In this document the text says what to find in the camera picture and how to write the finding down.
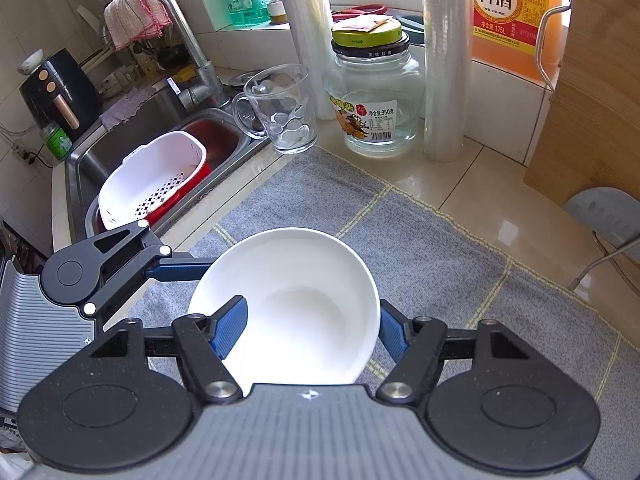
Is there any pink cloth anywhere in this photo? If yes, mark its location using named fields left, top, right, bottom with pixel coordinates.
left=103, top=0, right=173, bottom=52

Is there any tall plastic wrap roll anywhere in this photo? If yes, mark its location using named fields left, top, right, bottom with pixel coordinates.
left=420, top=0, right=478, bottom=163

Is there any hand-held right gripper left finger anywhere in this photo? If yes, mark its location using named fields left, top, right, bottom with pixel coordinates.
left=89, top=296, right=249, bottom=406

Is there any metal wire rack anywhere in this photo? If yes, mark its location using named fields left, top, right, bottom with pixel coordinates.
left=532, top=0, right=640, bottom=291

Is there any white floral bowl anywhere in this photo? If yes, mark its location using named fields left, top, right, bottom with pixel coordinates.
left=186, top=227, right=381, bottom=396

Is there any bamboo cutting board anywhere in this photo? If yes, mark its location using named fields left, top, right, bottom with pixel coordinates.
left=522, top=0, right=640, bottom=211

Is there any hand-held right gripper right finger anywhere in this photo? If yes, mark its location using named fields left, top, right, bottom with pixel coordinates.
left=376, top=300, right=532, bottom=406

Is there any white colander basket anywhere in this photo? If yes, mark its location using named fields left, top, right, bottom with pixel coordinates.
left=98, top=131, right=208, bottom=228

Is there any small white dish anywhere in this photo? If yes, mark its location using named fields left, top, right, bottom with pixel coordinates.
left=16, top=49, right=45, bottom=75

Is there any orange cooking wine bottle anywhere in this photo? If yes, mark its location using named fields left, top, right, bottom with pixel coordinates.
left=470, top=0, right=576, bottom=83

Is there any clear glass mug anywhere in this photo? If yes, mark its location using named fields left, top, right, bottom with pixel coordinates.
left=231, top=63, right=319, bottom=156

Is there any grey rag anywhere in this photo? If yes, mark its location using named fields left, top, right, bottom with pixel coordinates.
left=100, top=87, right=157, bottom=127

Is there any small green lid jar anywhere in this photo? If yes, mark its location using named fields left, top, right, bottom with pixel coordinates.
left=40, top=121, right=73, bottom=162

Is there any short plastic wrap roll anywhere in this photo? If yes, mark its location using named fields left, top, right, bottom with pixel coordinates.
left=272, top=0, right=338, bottom=121

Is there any steel sink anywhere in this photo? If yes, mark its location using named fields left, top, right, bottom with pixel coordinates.
left=65, top=77, right=273, bottom=241

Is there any red basin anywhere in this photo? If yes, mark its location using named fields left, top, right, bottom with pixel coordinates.
left=145, top=120, right=246, bottom=226

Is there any black air fryer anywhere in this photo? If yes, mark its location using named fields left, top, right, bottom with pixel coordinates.
left=19, top=49, right=103, bottom=143

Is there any black handled kitchen knife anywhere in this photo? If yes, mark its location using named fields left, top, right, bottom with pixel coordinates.
left=562, top=186, right=640, bottom=246

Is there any grey blue checked towel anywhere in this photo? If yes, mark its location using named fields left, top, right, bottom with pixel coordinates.
left=95, top=147, right=640, bottom=480

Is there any glass jar green lid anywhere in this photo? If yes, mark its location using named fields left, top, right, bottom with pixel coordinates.
left=322, top=16, right=426, bottom=157

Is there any metal faucet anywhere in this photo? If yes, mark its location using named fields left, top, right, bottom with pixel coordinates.
left=145, top=0, right=226, bottom=111

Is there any wall power socket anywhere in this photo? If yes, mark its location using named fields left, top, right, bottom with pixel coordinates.
left=11, top=142, right=38, bottom=166

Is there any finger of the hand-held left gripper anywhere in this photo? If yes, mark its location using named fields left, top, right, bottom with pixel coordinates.
left=84, top=217, right=214, bottom=318

